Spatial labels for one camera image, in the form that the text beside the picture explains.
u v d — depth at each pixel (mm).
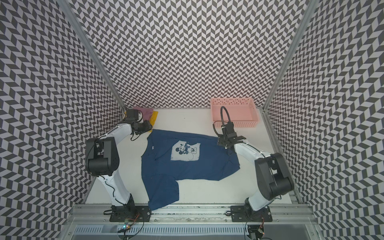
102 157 512
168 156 929
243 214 721
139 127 789
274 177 469
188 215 738
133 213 684
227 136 711
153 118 1110
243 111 1144
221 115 723
